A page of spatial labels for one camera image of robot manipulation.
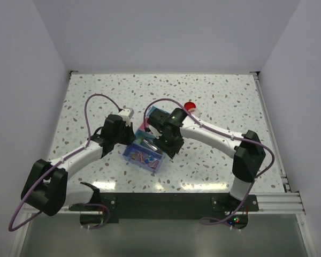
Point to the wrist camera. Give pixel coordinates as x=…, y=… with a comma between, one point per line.
x=126, y=114
x=154, y=132

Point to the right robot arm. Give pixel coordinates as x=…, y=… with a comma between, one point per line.
x=245, y=149

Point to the clear plastic jar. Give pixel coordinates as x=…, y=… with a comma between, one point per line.
x=195, y=112

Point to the purple candy bin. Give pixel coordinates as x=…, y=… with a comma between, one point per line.
x=143, y=157

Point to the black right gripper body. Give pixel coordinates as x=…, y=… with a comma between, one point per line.
x=170, y=145

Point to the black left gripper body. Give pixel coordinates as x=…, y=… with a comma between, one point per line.
x=124, y=136

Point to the red jar lid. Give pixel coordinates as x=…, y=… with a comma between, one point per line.
x=189, y=105

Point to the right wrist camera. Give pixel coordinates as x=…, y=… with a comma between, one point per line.
x=154, y=132

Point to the blue end candy bin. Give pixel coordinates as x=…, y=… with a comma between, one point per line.
x=153, y=108

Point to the pink candy bin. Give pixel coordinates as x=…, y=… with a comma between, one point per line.
x=145, y=127

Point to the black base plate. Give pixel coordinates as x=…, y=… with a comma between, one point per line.
x=113, y=207

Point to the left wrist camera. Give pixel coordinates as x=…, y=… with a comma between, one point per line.
x=126, y=114

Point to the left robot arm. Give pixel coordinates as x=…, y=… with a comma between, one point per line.
x=47, y=189

